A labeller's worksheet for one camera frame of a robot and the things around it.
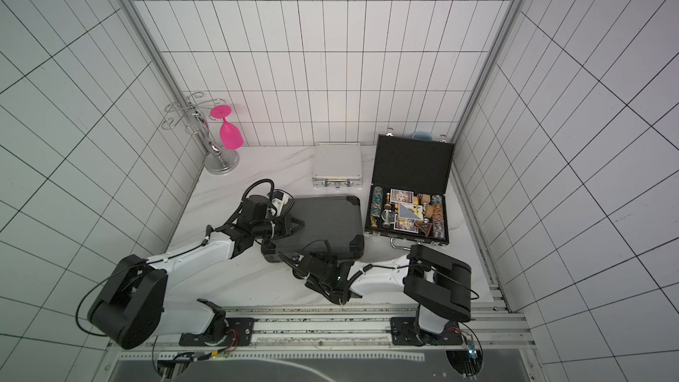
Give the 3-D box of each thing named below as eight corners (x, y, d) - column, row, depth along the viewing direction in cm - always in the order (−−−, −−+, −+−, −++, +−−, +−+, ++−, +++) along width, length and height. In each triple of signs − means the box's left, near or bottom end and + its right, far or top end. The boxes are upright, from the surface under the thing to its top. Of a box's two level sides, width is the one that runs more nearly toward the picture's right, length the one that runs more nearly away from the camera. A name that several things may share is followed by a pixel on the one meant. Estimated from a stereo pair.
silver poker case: (311, 188, 107) (310, 181, 103) (315, 149, 121) (314, 141, 117) (362, 188, 107) (363, 181, 103) (360, 149, 121) (360, 141, 117)
